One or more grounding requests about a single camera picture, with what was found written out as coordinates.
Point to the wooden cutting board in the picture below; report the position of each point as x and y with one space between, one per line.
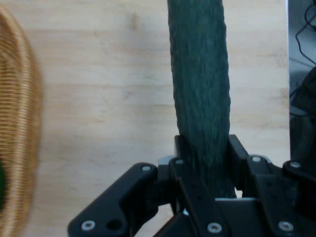
98 98

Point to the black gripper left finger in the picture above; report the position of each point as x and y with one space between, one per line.
123 192

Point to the dark green cucumber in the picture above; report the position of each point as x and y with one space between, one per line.
197 74

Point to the black equipment base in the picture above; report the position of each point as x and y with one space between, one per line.
306 98

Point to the woven wicker basket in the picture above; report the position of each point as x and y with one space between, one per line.
17 123

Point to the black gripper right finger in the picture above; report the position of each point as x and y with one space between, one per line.
279 192

